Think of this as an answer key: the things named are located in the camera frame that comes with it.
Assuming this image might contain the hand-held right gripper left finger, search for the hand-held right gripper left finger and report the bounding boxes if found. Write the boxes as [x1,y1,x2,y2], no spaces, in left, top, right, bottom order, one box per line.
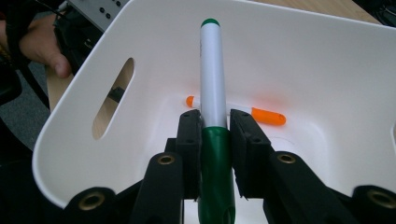
[129,108,204,224]

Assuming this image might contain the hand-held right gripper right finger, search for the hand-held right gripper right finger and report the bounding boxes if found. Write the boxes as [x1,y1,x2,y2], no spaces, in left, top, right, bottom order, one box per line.
[229,108,359,224]

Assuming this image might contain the orange marker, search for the orange marker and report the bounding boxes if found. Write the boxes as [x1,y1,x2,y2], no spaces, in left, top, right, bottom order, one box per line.
[185,95,287,127]

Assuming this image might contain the dark green marker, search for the dark green marker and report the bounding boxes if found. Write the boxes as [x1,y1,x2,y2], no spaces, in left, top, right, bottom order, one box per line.
[197,18,236,224]

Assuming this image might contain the white plastic bin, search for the white plastic bin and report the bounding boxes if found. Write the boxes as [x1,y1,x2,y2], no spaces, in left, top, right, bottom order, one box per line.
[32,0,396,224]

